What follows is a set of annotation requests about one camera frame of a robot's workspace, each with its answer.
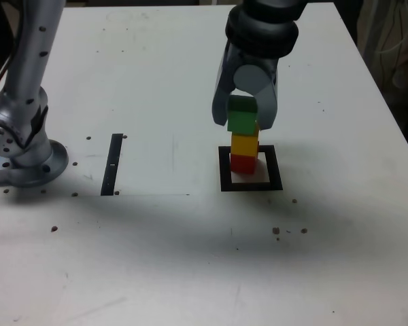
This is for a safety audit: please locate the black tape square outline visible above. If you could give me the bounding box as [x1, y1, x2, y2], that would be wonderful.
[218, 145, 284, 193]

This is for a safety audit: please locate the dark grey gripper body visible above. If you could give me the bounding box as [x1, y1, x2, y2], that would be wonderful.
[237, 50, 281, 74]

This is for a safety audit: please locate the red cube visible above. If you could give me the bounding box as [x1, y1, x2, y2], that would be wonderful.
[229, 153, 258, 175]

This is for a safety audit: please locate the yellow cube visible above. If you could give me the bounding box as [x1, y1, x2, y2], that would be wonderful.
[230, 128, 260, 158]

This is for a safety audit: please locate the green cube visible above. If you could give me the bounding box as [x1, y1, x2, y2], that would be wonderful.
[226, 94, 259, 136]

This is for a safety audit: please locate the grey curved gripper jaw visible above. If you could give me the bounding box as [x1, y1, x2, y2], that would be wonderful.
[233, 63, 281, 131]
[211, 40, 241, 128]

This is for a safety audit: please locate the black tape strip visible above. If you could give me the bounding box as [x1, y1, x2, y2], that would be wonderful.
[100, 133, 124, 197]

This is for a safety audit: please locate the beige fabric backdrop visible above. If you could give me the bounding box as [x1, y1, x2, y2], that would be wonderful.
[358, 0, 408, 103]

